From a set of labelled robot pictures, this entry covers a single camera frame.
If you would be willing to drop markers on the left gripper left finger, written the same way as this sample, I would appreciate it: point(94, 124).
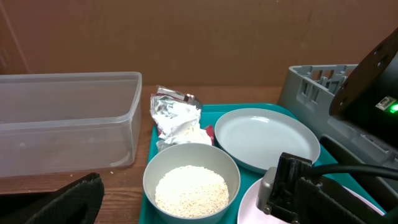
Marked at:
point(78, 202)

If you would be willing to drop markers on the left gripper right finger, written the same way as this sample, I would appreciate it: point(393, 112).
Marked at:
point(297, 192)

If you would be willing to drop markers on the pink plate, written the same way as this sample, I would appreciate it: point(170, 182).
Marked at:
point(249, 214)

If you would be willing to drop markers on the grey plate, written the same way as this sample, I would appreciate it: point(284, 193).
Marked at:
point(255, 138)

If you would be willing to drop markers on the grey bowl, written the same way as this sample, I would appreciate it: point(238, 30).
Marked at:
point(195, 154)

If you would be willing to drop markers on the white rice pile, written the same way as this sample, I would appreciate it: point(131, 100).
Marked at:
point(191, 192)

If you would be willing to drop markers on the red ketchup packet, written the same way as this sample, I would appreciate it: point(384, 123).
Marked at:
point(211, 133)

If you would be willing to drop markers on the white napkin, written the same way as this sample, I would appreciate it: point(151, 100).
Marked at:
point(194, 134)

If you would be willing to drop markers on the silver foil wrapper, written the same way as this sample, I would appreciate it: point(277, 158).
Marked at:
point(168, 102)

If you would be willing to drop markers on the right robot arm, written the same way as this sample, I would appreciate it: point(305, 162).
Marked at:
point(368, 98)

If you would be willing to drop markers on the grey dishwasher rack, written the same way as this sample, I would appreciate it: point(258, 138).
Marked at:
point(311, 93)

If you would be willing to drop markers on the teal serving tray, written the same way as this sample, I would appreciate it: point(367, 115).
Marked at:
point(209, 116)

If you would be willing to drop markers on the black plastic tray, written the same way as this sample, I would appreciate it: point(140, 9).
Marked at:
point(18, 208)

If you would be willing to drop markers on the clear plastic bin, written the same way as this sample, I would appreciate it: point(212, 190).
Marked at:
point(69, 121)

